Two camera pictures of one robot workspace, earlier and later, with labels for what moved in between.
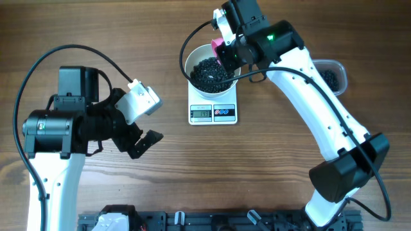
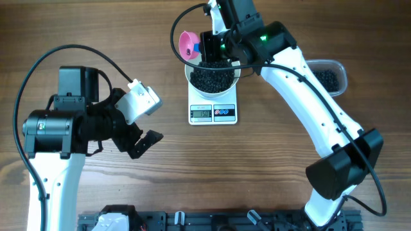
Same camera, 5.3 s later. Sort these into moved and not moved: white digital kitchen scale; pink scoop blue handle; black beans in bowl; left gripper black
Moved: pink scoop blue handle
Not moved: white digital kitchen scale; left gripper black; black beans in bowl
